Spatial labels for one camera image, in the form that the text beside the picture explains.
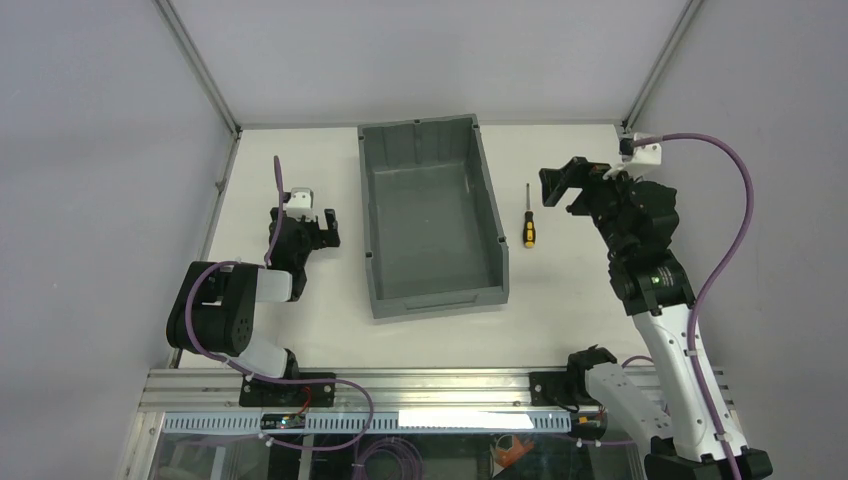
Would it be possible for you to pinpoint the yellow black screwdriver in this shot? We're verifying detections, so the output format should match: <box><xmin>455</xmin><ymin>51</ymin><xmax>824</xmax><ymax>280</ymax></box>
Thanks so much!
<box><xmin>522</xmin><ymin>183</ymin><xmax>537</xmax><ymax>249</ymax></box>

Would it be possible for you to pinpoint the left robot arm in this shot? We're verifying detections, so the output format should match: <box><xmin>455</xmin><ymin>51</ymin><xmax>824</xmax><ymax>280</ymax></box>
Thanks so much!
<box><xmin>166</xmin><ymin>207</ymin><xmax>341</xmax><ymax>383</ymax></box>

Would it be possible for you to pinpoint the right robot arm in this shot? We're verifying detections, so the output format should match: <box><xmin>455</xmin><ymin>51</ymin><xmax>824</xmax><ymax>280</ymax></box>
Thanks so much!
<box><xmin>539</xmin><ymin>157</ymin><xmax>773</xmax><ymax>479</ymax></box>

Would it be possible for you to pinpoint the grey plastic bin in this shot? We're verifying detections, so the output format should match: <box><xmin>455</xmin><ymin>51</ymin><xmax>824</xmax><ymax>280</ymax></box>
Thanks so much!
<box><xmin>357</xmin><ymin>114</ymin><xmax>510</xmax><ymax>319</ymax></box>

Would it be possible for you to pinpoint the orange object under table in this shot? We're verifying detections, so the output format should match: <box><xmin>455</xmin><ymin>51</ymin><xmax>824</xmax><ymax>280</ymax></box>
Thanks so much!
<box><xmin>491</xmin><ymin>434</ymin><xmax>535</xmax><ymax>469</ymax></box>

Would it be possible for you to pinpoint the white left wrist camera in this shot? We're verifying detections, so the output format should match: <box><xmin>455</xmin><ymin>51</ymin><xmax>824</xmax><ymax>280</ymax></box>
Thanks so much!
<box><xmin>284</xmin><ymin>187</ymin><xmax>315</xmax><ymax>222</ymax></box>

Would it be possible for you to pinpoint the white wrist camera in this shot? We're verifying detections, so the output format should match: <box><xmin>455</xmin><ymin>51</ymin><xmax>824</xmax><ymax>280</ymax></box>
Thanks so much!
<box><xmin>602</xmin><ymin>133</ymin><xmax>662</xmax><ymax>180</ymax></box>
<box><xmin>284</xmin><ymin>187</ymin><xmax>315</xmax><ymax>222</ymax></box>

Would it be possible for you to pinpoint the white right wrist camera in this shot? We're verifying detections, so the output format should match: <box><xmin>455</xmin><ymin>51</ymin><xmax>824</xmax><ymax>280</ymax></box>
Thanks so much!
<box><xmin>602</xmin><ymin>133</ymin><xmax>662</xmax><ymax>180</ymax></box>

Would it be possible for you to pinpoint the right aluminium frame post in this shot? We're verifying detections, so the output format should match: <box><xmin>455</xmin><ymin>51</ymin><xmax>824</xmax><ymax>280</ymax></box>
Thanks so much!
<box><xmin>620</xmin><ymin>0</ymin><xmax>705</xmax><ymax>133</ymax></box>

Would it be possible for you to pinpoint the aluminium frame post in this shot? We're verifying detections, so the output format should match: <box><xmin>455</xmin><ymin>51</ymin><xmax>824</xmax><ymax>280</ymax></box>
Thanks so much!
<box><xmin>153</xmin><ymin>0</ymin><xmax>241</xmax><ymax>139</ymax></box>
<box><xmin>620</xmin><ymin>0</ymin><xmax>705</xmax><ymax>133</ymax></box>

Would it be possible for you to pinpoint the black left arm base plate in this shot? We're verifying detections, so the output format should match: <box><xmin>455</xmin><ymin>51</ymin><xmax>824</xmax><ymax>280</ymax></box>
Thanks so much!
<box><xmin>238</xmin><ymin>371</ymin><xmax>336</xmax><ymax>408</ymax></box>

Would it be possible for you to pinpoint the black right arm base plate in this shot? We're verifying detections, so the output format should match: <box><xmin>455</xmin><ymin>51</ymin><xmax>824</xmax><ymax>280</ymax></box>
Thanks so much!
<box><xmin>528</xmin><ymin>370</ymin><xmax>601</xmax><ymax>408</ymax></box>

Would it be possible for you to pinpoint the left aluminium frame post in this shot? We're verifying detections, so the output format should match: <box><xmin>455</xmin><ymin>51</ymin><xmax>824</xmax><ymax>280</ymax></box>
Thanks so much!
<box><xmin>153</xmin><ymin>0</ymin><xmax>241</xmax><ymax>139</ymax></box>

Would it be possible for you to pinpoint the aluminium mounting rail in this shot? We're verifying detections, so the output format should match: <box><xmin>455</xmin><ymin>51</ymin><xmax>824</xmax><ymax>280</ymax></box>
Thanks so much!
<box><xmin>138</xmin><ymin>367</ymin><xmax>563</xmax><ymax>412</ymax></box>

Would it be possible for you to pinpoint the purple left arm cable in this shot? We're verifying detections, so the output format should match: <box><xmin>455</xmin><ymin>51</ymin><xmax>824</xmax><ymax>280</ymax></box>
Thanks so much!
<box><xmin>184</xmin><ymin>155</ymin><xmax>376</xmax><ymax>454</ymax></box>

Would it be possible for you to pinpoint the slotted white cable duct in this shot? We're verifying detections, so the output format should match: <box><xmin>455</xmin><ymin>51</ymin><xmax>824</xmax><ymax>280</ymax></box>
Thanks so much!
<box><xmin>162</xmin><ymin>409</ymin><xmax>571</xmax><ymax>436</ymax></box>

